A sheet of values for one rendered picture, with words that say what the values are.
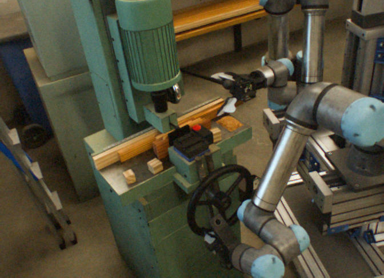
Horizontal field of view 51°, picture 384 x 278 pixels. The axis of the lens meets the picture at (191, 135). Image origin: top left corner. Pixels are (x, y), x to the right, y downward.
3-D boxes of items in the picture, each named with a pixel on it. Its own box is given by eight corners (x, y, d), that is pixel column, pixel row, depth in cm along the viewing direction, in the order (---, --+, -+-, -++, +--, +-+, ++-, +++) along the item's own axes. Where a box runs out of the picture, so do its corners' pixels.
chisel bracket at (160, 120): (164, 138, 152) (160, 119, 148) (146, 123, 162) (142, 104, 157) (180, 130, 155) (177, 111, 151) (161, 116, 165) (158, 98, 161)
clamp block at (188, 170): (190, 186, 141) (187, 166, 135) (170, 167, 150) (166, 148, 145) (223, 167, 147) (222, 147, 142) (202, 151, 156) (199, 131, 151)
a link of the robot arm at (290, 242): (283, 210, 116) (254, 230, 112) (313, 233, 108) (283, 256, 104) (283, 227, 121) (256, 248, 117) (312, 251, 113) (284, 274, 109)
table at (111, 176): (134, 223, 133) (131, 211, 129) (96, 178, 154) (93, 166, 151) (269, 148, 158) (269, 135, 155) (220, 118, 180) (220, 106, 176)
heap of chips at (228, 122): (231, 131, 160) (230, 127, 159) (215, 122, 167) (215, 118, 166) (244, 124, 163) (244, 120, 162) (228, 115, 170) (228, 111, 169)
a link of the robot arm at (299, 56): (323, 87, 177) (326, 59, 169) (292, 87, 180) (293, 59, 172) (322, 75, 186) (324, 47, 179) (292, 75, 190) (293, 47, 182)
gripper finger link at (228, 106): (224, 119, 142) (239, 98, 142) (214, 114, 146) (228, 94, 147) (229, 123, 144) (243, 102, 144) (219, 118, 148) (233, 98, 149)
